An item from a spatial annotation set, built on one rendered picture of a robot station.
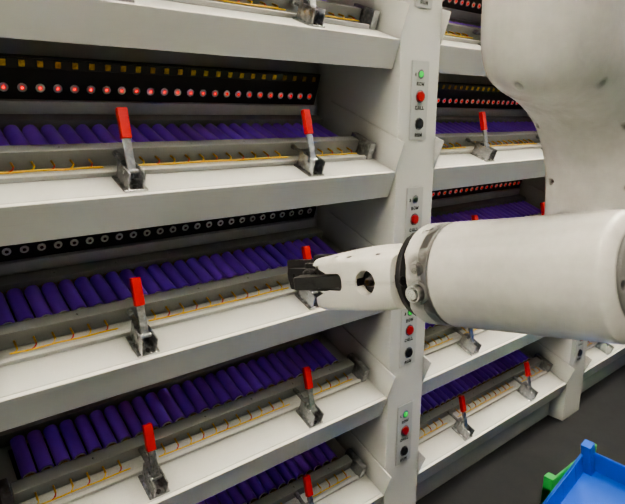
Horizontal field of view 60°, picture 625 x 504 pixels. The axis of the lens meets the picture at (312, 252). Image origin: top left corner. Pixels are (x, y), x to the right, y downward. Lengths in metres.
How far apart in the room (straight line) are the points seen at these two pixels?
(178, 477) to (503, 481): 0.81
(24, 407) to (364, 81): 0.68
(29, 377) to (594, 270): 0.57
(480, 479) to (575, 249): 1.07
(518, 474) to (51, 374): 1.07
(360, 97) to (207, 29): 0.34
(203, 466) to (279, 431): 0.13
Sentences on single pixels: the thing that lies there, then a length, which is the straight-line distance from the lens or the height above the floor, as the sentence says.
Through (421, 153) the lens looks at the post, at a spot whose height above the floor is 0.74.
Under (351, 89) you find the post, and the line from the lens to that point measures 0.97.
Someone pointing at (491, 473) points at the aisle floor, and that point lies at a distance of 1.42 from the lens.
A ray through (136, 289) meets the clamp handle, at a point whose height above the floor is 0.60.
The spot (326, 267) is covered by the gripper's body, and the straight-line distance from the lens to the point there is 0.49.
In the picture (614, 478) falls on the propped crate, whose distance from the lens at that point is 1.32.
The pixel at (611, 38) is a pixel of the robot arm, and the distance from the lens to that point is 0.38.
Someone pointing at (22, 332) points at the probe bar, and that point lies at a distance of 0.71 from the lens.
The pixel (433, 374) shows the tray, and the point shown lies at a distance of 1.11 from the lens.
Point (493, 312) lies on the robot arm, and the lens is 0.39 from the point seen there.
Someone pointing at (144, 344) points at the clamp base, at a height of 0.52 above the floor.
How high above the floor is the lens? 0.80
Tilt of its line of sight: 14 degrees down
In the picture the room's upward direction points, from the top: straight up
